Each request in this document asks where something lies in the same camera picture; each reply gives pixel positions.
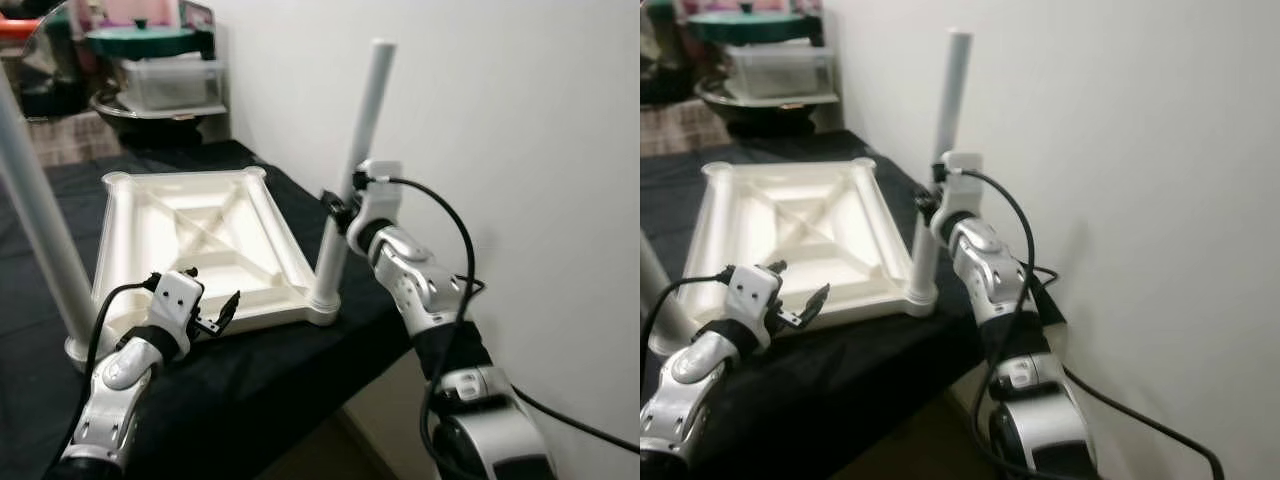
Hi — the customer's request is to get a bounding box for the shiny black plastic bag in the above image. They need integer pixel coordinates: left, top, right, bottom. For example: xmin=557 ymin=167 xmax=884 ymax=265
xmin=20 ymin=0 xmax=96 ymax=116
xmin=640 ymin=0 xmax=701 ymax=101

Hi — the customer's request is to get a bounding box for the dark green round lid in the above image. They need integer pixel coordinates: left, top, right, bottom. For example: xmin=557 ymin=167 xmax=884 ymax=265
xmin=85 ymin=20 xmax=201 ymax=59
xmin=690 ymin=5 xmax=811 ymax=46

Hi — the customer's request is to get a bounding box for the white plastic table top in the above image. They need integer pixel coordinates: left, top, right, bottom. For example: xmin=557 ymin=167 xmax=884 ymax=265
xmin=65 ymin=167 xmax=341 ymax=366
xmin=650 ymin=158 xmax=939 ymax=356

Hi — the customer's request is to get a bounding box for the clear lidded plastic container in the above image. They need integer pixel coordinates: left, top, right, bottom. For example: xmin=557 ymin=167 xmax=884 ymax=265
xmin=120 ymin=55 xmax=226 ymax=111
xmin=730 ymin=42 xmax=839 ymax=99

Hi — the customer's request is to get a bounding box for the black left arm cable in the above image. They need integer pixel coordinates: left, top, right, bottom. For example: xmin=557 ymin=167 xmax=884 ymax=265
xmin=60 ymin=278 xmax=161 ymax=461
xmin=640 ymin=272 xmax=736 ymax=351

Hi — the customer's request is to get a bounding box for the beige patterned cloth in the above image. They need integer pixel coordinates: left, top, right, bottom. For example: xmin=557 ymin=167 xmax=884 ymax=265
xmin=25 ymin=115 xmax=126 ymax=166
xmin=640 ymin=100 xmax=731 ymax=156

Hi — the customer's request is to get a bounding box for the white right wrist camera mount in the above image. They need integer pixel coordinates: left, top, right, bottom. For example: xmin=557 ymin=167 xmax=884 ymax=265
xmin=350 ymin=158 xmax=404 ymax=231
xmin=940 ymin=150 xmax=986 ymax=226

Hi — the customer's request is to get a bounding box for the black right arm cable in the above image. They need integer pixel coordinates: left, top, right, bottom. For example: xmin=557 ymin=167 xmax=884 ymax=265
xmin=375 ymin=178 xmax=641 ymax=480
xmin=965 ymin=170 xmax=1226 ymax=480

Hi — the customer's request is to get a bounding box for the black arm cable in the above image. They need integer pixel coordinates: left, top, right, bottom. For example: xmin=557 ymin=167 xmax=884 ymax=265
xmin=965 ymin=170 xmax=1226 ymax=480
xmin=60 ymin=278 xmax=161 ymax=461
xmin=640 ymin=272 xmax=736 ymax=351
xmin=375 ymin=178 xmax=641 ymax=480

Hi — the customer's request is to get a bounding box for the pink plastic box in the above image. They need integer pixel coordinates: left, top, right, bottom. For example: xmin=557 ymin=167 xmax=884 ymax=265
xmin=95 ymin=0 xmax=186 ymax=31
xmin=700 ymin=0 xmax=801 ymax=16

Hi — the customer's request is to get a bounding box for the black tablecloth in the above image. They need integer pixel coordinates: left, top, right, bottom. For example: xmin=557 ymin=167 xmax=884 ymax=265
xmin=0 ymin=140 xmax=416 ymax=480
xmin=640 ymin=130 xmax=1066 ymax=480

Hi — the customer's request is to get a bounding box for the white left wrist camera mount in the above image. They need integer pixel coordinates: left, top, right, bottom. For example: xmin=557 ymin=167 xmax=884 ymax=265
xmin=150 ymin=270 xmax=206 ymax=333
xmin=725 ymin=263 xmax=783 ymax=328

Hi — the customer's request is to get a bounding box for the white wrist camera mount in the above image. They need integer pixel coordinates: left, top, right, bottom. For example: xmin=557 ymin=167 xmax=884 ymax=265
xmin=725 ymin=263 xmax=783 ymax=328
xmin=350 ymin=158 xmax=404 ymax=231
xmin=940 ymin=150 xmax=986 ymax=226
xmin=150 ymin=270 xmax=206 ymax=333

